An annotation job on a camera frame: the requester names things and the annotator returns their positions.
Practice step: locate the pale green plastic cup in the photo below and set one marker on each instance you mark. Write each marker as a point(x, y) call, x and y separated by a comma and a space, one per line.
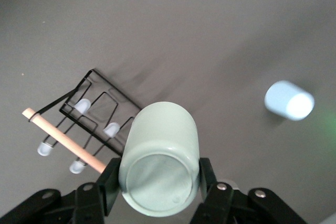
point(162, 142)

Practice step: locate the dark grey table mat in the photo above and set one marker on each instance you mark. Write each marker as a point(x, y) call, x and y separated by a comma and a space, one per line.
point(183, 24)

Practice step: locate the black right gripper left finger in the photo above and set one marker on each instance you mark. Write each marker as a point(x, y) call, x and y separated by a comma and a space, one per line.
point(65, 205)

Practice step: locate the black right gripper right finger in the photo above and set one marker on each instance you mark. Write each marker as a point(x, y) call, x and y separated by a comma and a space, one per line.
point(236, 208)

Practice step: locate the light blue plastic cup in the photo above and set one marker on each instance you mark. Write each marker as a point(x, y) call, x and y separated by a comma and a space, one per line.
point(286, 100)

